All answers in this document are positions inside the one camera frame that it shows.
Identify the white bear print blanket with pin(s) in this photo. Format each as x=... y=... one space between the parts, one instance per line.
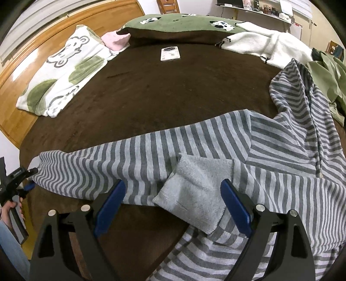
x=67 y=67

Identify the person's left forearm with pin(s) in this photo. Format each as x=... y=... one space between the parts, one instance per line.
x=10 y=251

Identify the black box device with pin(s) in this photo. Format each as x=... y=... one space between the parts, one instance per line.
x=229 y=2

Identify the dark cloth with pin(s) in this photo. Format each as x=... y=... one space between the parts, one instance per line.
x=316 y=54

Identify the person's left hand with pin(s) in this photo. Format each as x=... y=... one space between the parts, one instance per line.
x=9 y=212

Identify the wall shelf with items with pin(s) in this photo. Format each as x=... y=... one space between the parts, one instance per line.
x=259 y=12

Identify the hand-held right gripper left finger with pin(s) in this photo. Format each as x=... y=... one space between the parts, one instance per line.
x=110 y=205

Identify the window blinds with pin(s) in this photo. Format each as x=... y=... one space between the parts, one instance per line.
x=32 y=16

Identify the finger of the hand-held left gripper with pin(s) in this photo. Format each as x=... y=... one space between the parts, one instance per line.
x=31 y=171
x=28 y=187

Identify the green cow print blanket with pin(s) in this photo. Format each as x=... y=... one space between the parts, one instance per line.
x=183 y=23

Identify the grey striped sweater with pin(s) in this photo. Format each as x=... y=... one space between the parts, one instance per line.
x=189 y=140

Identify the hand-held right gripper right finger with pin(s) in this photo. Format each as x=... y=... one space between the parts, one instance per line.
x=238 y=208

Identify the wooden chair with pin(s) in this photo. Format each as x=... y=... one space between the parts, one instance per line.
x=168 y=6
x=335 y=50

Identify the white fleece blanket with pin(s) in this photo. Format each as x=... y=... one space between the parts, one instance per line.
x=270 y=43

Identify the pink cloth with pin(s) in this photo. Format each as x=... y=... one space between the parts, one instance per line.
x=115 y=40

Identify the green jacket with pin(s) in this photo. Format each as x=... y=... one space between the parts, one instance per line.
x=329 y=78

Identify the wooden headboard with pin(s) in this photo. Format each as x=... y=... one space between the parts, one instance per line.
x=40 y=40

